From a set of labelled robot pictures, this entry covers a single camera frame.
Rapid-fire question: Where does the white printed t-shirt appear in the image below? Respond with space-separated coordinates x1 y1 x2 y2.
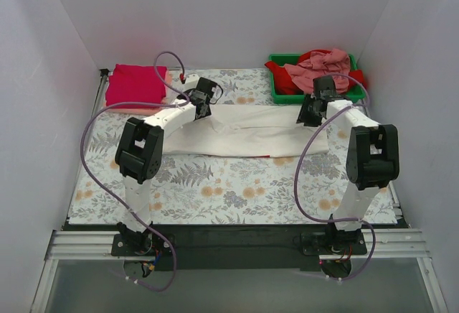
164 105 316 157

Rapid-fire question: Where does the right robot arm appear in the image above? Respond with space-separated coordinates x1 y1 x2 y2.
297 75 399 258

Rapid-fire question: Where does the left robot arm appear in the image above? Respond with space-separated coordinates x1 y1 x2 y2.
115 75 222 256

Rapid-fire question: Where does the crumpled red t-shirt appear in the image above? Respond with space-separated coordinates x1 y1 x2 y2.
265 48 366 95

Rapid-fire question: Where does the green plastic tray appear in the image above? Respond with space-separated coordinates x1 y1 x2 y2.
265 49 368 105

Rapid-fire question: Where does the crumpled pink t-shirt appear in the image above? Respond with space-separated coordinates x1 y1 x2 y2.
283 48 351 94

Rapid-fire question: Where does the folded peach t-shirt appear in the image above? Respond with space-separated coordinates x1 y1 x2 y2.
103 70 173 115

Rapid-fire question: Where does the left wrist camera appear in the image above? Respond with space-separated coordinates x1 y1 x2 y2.
180 74 200 92

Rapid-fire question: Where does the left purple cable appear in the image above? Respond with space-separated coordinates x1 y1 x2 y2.
80 50 191 291

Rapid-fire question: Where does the purple cable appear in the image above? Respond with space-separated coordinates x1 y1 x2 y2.
80 50 191 291
293 73 377 282

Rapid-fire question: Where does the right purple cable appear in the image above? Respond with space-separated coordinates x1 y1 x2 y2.
293 73 377 282

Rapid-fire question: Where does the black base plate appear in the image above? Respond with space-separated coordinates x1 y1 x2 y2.
111 225 369 271

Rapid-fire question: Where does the aluminium frame rail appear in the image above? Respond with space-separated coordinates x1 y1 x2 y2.
45 229 430 261

